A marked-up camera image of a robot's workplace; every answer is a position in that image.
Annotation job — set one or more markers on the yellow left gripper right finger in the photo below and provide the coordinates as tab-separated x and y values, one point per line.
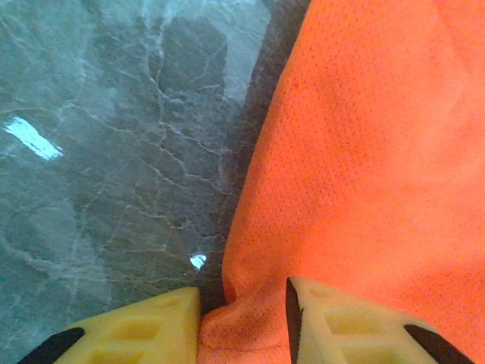
341	330

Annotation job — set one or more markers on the orange t-shirt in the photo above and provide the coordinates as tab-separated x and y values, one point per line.
360	151

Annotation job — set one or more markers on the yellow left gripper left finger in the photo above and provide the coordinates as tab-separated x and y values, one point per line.
144	333

